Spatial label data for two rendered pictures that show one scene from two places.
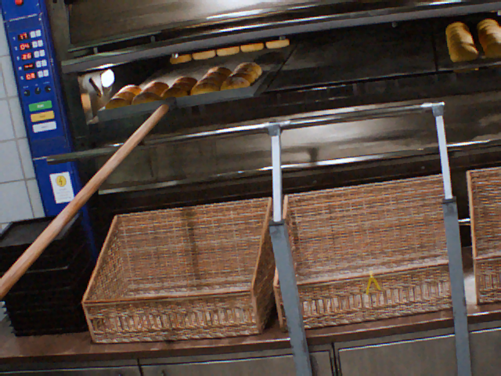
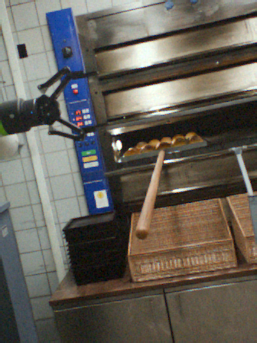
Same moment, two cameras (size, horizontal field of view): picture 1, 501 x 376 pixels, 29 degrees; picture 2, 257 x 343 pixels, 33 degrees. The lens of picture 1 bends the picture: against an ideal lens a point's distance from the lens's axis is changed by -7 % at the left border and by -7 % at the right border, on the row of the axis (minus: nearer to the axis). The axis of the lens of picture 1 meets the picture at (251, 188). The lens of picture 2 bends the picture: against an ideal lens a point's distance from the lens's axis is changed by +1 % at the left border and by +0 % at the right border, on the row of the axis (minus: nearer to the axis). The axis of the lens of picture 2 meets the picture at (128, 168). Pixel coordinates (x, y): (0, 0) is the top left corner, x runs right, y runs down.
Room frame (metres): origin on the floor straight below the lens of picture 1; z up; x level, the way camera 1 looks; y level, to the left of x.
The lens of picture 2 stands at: (0.67, 0.72, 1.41)
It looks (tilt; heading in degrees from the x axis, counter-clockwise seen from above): 6 degrees down; 354
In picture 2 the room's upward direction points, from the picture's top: 11 degrees counter-clockwise
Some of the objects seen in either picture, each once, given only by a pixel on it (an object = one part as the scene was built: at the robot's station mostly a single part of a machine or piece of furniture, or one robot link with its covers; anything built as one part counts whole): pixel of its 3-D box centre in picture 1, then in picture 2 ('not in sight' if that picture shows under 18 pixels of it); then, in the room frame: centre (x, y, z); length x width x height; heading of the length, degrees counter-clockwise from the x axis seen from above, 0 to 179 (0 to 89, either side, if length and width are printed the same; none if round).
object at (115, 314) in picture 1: (182, 271); (179, 236); (3.07, 0.26, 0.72); 0.56 x 0.49 x 0.28; 76
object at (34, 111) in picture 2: not in sight; (43, 110); (1.88, 0.79, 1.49); 0.09 x 0.07 x 0.08; 76
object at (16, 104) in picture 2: not in sight; (17, 115); (1.90, 0.86, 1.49); 0.12 x 0.06 x 0.09; 166
